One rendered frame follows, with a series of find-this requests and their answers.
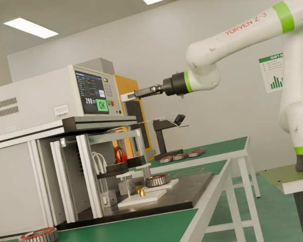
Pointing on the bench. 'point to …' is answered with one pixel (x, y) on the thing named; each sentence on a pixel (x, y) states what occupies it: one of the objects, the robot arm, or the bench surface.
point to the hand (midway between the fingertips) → (129, 97)
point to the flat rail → (112, 137)
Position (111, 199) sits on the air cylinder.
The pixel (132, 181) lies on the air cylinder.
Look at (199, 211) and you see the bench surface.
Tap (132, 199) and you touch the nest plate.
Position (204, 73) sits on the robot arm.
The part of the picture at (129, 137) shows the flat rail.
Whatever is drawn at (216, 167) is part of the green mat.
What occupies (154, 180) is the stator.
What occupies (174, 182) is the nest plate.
